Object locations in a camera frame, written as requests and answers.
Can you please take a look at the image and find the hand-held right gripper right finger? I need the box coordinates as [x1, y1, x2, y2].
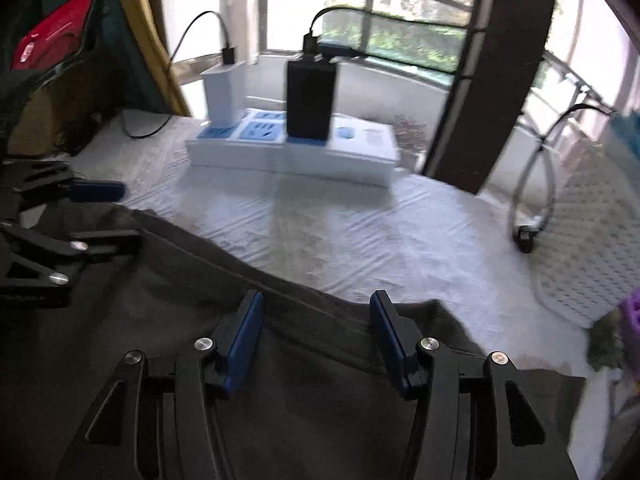
[369, 290, 581, 480]

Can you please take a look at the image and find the balcony railing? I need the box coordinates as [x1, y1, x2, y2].
[257, 0, 616, 126]

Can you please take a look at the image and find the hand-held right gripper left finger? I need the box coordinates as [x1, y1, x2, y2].
[55, 290, 266, 480]

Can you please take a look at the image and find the cardboard box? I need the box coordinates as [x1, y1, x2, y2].
[10, 55, 101, 156]

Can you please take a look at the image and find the black charger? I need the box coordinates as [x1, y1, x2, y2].
[286, 57, 338, 142]

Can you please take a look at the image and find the small green toy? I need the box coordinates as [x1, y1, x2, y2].
[587, 320, 626, 371]

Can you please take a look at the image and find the white power strip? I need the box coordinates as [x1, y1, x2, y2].
[185, 107, 403, 188]

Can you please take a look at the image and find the white table cover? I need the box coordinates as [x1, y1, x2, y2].
[65, 110, 601, 376]

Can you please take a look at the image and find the white perforated basket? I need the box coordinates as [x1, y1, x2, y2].
[532, 140, 640, 328]

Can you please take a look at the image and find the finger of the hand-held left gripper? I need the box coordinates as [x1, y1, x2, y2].
[0, 159, 126, 206]
[0, 227, 143, 308]

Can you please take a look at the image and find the tablet with red screen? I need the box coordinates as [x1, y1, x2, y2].
[11, 0, 99, 72]

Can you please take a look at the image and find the purple toy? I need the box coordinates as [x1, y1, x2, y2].
[617, 292, 640, 356]

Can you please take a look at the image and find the teal curtain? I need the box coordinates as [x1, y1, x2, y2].
[0, 0, 171, 116]

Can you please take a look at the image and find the dark window frame post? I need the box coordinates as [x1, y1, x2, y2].
[422, 0, 558, 196]

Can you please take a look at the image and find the black cable with plug end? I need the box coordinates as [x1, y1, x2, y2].
[507, 104, 618, 255]

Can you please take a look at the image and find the grey t-shirt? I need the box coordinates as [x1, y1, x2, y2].
[0, 200, 588, 480]

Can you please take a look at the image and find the white charger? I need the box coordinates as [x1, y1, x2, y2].
[200, 60, 248, 128]

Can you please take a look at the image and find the black charger cable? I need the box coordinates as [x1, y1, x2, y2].
[122, 10, 236, 138]
[301, 6, 381, 61]

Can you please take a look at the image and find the yellow curtain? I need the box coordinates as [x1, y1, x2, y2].
[111, 0, 193, 118]

